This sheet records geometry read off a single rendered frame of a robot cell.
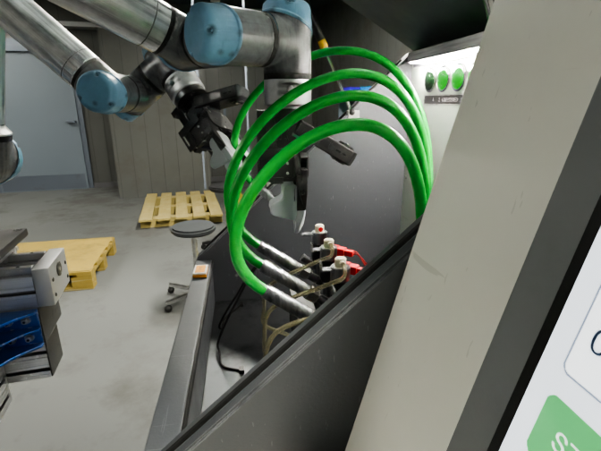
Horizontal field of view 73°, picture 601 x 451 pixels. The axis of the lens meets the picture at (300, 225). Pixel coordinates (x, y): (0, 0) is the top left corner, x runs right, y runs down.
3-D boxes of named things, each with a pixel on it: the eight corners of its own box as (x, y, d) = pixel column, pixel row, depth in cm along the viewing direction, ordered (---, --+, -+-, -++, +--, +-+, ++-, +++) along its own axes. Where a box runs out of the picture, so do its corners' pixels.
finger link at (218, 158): (227, 186, 81) (207, 151, 84) (247, 167, 79) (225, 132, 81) (216, 184, 78) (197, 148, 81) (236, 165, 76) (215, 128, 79)
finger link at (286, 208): (269, 234, 71) (268, 182, 69) (303, 232, 72) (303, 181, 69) (271, 239, 68) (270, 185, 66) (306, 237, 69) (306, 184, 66)
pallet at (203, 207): (148, 201, 557) (147, 193, 554) (217, 198, 579) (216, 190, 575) (134, 232, 431) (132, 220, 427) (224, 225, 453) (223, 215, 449)
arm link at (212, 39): (173, 67, 59) (237, 71, 66) (212, 62, 51) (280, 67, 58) (168, 7, 57) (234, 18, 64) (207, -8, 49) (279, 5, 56)
